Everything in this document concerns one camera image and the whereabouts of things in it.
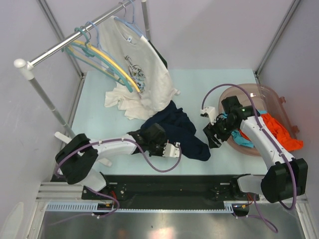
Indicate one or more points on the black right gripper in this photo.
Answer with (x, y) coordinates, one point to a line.
(211, 130)

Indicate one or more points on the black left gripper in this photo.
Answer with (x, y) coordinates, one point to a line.
(161, 153)

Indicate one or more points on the navy blue t-shirt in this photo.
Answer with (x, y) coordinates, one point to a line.
(179, 128)

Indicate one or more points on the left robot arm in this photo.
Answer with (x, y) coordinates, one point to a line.
(77, 158)

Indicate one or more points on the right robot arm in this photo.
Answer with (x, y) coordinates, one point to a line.
(286, 175)

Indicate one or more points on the white printed t-shirt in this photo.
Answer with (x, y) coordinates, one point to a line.
(132, 51)

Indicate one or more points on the yellow hanger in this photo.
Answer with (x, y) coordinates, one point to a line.
(109, 62)

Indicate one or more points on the light blue hanger with shirt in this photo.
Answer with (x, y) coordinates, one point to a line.
(131, 25)

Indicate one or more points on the green hanger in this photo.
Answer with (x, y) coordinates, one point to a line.
(99, 62)

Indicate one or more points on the turquoise garment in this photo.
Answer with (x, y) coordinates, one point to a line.
(238, 136)

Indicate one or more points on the pink translucent plastic basket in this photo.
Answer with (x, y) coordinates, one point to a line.
(270, 106)

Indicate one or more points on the orange garment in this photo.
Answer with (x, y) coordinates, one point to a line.
(281, 134)

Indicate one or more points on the silver clothes rack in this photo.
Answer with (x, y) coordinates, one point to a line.
(28, 123)

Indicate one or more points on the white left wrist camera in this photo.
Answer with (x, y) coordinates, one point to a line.
(171, 150)

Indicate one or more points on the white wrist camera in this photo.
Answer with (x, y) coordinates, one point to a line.
(171, 150)
(210, 113)

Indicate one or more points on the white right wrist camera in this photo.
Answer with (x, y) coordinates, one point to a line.
(210, 113)

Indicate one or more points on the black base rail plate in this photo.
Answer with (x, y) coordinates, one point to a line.
(206, 193)

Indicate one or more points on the aluminium extrusion rail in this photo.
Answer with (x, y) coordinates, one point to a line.
(59, 192)

